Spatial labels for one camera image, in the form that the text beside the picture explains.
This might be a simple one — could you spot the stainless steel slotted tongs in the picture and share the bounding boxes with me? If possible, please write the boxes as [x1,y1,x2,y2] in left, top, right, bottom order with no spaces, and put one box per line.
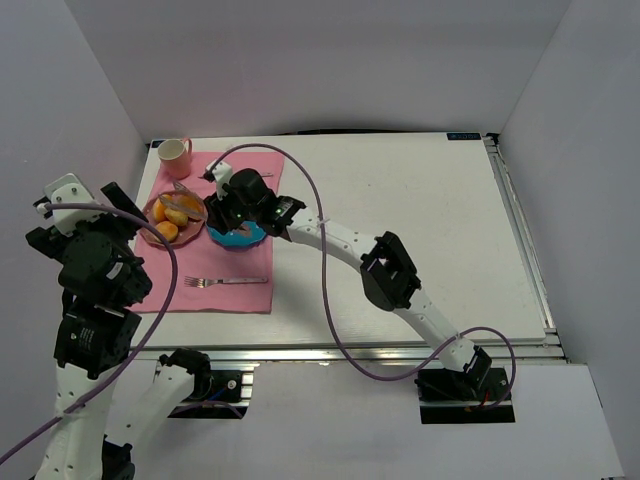
[158,181,207,221]

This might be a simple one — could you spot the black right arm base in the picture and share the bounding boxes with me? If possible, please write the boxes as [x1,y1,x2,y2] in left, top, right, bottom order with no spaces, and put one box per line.
[414,368,516,425]

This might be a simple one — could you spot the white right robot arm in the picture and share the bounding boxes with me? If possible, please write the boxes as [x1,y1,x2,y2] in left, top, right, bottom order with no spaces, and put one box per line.
[203,162,491,400]

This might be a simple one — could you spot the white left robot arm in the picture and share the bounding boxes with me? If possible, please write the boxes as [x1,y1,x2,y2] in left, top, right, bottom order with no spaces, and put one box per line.
[26,174,212,479]

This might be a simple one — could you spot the orange glazed bread roll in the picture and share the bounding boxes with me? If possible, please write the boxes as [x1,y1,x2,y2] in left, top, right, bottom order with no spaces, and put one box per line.
[150,197,167,223]

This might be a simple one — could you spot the round bread roll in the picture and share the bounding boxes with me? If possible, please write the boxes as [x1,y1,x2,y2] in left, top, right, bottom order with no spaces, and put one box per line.
[155,221,180,242]

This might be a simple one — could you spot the blue polka dot plate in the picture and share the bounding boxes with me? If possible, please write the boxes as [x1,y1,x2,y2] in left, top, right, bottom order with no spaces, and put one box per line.
[207,221,267,250]

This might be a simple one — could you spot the mauve polka dot plate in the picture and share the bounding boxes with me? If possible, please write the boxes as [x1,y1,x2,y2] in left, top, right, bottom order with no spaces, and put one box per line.
[142,195,204,246]

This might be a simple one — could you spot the pink ceramic mug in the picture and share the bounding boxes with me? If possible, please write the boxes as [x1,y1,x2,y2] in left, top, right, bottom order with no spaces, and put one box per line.
[157,138,193,180]

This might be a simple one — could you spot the pink cloth placemat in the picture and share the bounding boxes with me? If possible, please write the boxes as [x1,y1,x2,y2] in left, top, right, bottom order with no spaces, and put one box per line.
[130,150,286,315]

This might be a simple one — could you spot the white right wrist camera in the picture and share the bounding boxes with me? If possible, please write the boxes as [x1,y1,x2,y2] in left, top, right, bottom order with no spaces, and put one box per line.
[203,161,233,188]

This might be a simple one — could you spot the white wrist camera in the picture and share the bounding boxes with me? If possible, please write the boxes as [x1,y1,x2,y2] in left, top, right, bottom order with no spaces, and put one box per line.
[203,161,233,188]
[34,173,100,237]

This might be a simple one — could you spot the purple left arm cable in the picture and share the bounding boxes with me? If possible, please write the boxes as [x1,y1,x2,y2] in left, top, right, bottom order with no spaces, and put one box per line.
[0,202,180,467]

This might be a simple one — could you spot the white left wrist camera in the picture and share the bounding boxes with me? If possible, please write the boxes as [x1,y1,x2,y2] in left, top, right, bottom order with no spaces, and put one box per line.
[34,173,100,237]

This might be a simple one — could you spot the silver fork patterned handle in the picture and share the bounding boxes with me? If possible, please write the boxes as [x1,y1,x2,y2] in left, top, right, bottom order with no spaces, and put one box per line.
[184,276,269,289]

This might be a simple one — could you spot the aluminium table frame rail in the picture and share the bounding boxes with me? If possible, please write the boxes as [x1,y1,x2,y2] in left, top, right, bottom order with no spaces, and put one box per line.
[483,133,570,363]

